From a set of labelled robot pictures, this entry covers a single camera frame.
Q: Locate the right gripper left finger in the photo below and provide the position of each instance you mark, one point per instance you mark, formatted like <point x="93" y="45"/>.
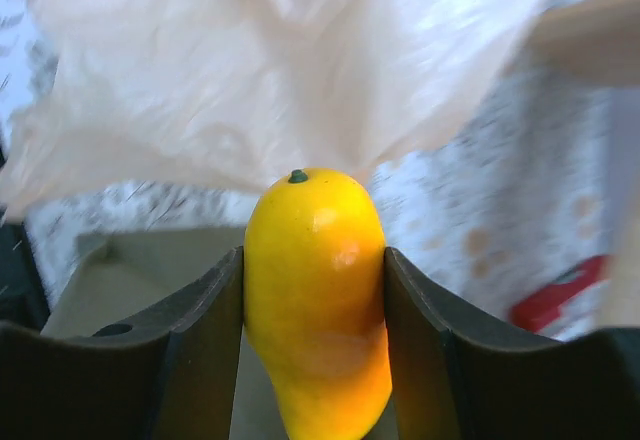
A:
<point x="167" y="372"/>

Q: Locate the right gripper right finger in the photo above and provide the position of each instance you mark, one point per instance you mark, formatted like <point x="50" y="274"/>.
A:
<point x="461" y="373"/>

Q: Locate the yellow mango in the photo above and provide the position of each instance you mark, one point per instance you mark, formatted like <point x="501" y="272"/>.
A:
<point x="313" y="303"/>

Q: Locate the orange plastic grocery bag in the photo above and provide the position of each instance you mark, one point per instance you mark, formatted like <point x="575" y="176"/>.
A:
<point x="233" y="94"/>

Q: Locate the dark green tote bag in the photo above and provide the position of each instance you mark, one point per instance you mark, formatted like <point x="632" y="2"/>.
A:
<point x="118" y="275"/>

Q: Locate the red object under shelf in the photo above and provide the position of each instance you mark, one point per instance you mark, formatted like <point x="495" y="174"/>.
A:
<point x="564" y="308"/>

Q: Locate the floral table mat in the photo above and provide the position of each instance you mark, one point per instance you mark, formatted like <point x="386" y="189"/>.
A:
<point x="510" y="202"/>

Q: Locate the wooden shelf unit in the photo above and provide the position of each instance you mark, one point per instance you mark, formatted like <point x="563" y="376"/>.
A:
<point x="594" y="40"/>

